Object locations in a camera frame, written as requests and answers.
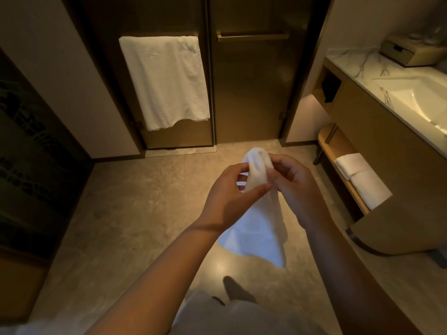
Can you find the white sink basin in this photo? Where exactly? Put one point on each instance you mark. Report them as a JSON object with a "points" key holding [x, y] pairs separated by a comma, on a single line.
{"points": [[426, 97]]}

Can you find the person's right hand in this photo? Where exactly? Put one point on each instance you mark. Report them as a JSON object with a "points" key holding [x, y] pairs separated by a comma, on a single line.
{"points": [[300, 191]]}

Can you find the small white towel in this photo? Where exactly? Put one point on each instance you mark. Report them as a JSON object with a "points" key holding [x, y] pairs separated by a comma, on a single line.
{"points": [[258, 230]]}

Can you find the wooden vanity cabinet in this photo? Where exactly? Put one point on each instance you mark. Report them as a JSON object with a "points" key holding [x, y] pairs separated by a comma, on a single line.
{"points": [[384, 143]]}

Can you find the person's left hand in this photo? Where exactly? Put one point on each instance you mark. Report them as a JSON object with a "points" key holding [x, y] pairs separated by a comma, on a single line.
{"points": [[223, 202]]}

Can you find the person's left forearm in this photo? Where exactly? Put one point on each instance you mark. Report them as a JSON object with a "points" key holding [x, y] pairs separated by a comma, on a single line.
{"points": [[157, 286]]}

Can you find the wooden tissue box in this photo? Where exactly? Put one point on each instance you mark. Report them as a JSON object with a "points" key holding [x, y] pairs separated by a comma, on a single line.
{"points": [[401, 54]]}

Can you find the person's dark trousers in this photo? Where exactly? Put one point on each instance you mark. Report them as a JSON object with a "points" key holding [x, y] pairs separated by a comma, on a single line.
{"points": [[237, 293]]}

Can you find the person's right forearm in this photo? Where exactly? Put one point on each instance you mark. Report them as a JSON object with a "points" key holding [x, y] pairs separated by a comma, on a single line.
{"points": [[349, 286]]}

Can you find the large folded white towel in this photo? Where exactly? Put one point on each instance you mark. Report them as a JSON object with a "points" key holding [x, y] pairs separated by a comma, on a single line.
{"points": [[372, 190]]}

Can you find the bronze glass shower door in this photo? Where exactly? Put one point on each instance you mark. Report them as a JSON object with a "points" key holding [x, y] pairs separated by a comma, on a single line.
{"points": [[251, 94], [181, 136]]}

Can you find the white bath towel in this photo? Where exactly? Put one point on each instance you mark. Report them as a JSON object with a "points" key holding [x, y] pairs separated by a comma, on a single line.
{"points": [[164, 83]]}

